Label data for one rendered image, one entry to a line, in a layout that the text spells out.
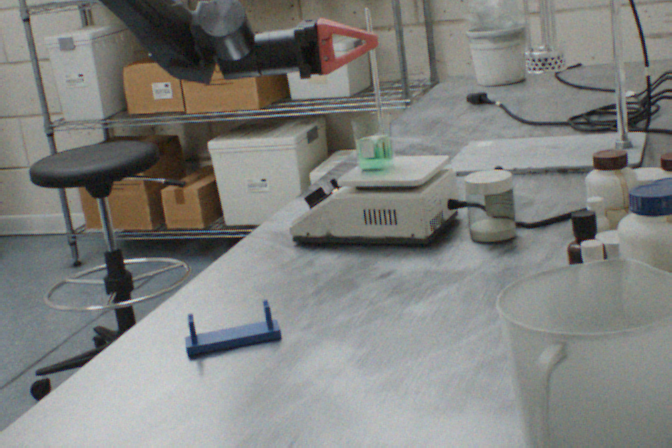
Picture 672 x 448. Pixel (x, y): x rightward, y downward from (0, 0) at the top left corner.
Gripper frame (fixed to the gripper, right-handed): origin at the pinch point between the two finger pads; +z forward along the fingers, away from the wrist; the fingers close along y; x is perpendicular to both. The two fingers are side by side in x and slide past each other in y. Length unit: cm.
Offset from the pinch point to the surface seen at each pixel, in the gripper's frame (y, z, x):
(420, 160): 2.2, 4.5, 16.8
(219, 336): -34.1, -17.2, 24.9
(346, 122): 254, -30, 58
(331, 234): -3.8, -8.0, 24.1
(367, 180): -5.3, -2.3, 17.0
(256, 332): -33.9, -13.3, 24.9
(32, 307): 196, -142, 100
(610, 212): -15.9, 26.2, 21.1
